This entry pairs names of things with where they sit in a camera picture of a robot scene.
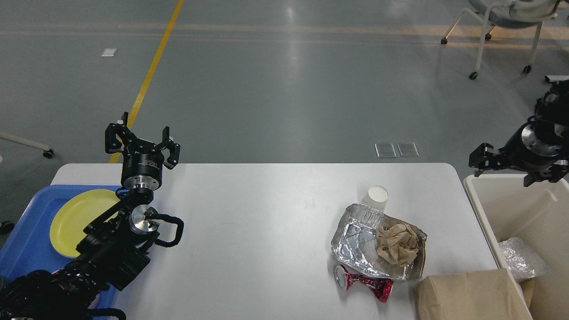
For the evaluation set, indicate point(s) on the white office chair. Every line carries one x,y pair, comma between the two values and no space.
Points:
509,14

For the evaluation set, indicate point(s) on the clear plastic bottle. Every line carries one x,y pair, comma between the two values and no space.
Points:
523,262

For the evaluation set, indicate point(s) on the floor outlet plate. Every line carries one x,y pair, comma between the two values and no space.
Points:
385,150
408,149

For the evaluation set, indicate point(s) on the crumpled silver foil wrapper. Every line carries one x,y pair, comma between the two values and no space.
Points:
355,244

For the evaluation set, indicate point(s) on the small clear plastic cup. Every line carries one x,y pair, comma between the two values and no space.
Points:
376,197

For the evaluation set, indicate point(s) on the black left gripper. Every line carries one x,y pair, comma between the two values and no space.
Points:
140,169

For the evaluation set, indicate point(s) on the white caster leg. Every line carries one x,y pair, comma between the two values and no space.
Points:
47,150

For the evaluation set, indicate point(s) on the yellow plastic plate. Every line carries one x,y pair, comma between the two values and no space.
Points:
67,227

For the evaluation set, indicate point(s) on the crushed red can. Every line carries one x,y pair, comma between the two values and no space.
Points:
380,287

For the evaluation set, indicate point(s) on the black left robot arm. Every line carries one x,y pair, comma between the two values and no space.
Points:
115,248

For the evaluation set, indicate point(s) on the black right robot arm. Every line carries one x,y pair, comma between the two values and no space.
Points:
551,108

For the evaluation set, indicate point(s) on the crumpled brown paper ball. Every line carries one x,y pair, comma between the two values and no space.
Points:
398,245

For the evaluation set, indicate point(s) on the brown paper bag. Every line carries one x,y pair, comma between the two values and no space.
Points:
481,295

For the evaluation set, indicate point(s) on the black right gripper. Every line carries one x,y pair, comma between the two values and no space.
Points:
540,150

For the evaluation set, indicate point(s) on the beige plastic bin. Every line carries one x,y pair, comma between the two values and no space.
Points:
539,215

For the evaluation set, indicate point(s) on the blue plastic tray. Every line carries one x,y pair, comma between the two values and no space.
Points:
29,247

